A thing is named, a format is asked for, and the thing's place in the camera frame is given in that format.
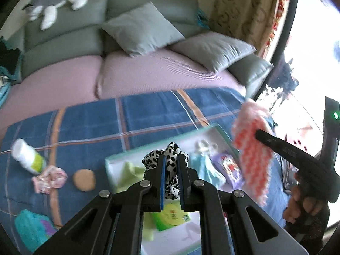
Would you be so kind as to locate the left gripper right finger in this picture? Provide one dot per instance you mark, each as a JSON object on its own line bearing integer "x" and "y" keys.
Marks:
{"x": 187, "y": 192}

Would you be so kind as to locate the leopard print scrunchie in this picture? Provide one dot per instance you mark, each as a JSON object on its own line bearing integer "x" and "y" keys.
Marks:
{"x": 171, "y": 179}

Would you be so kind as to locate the grey sofa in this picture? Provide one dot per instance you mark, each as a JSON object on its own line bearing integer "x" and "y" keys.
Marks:
{"x": 79, "y": 33}

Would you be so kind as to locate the tan makeup sponge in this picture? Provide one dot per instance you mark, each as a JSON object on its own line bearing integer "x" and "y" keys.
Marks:
{"x": 84, "y": 180}

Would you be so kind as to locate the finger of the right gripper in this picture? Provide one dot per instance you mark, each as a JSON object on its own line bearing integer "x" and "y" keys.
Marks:
{"x": 274, "y": 143}

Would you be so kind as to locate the blue face mask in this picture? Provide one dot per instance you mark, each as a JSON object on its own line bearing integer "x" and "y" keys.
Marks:
{"x": 200, "y": 160}

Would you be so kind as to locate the grey throw pillow flat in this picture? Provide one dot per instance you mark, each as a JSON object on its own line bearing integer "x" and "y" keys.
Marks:
{"x": 214, "y": 51}

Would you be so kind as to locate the teal plastic house box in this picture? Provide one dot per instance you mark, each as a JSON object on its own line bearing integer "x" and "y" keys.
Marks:
{"x": 33, "y": 229}

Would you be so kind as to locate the grey sofa armrest cushion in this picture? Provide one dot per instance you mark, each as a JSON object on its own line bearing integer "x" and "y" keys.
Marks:
{"x": 251, "y": 72}

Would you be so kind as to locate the black white patterned cushion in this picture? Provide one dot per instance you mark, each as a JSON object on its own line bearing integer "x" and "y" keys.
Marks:
{"x": 5, "y": 89}

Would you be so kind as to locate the pink floral scrunchie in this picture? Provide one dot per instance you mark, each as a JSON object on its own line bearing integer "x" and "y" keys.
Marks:
{"x": 51, "y": 178}

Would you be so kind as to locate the purple baby wipes pack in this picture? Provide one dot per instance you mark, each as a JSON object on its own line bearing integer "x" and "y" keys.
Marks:
{"x": 227, "y": 166}

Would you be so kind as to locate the grey throw pillow upright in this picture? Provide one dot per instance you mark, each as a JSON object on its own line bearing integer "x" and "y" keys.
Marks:
{"x": 142, "y": 30}

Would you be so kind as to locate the pink sofa seat cover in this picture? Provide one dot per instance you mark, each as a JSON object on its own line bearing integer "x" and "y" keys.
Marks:
{"x": 89, "y": 78}

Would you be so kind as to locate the white pill bottle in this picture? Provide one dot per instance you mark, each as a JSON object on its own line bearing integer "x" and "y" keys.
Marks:
{"x": 28, "y": 157}

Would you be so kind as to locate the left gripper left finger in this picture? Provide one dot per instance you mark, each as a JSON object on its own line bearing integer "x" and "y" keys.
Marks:
{"x": 155, "y": 197}

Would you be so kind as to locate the blue plaid blanket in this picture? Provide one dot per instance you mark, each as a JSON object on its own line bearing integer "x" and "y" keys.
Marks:
{"x": 82, "y": 136}

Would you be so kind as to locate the patterned beige curtain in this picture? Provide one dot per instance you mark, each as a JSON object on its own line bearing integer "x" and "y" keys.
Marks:
{"x": 252, "y": 21}

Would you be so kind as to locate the green cloth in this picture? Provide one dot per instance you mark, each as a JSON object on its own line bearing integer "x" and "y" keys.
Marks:
{"x": 130, "y": 175}

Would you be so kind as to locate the grey white plush dog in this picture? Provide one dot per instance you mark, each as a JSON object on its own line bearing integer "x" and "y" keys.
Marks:
{"x": 48, "y": 9}

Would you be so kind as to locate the green tissue pack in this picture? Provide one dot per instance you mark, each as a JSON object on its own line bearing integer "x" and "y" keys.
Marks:
{"x": 171, "y": 216}

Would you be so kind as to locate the pink white knitted cloth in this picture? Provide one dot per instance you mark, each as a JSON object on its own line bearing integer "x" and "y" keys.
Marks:
{"x": 255, "y": 158}

